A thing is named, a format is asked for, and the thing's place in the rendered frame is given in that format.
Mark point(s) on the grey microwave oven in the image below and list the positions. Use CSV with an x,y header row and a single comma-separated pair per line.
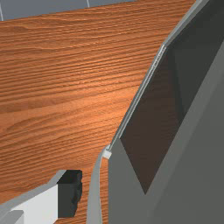
x,y
192,163

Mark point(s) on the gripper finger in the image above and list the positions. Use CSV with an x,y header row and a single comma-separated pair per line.
x,y
38,204

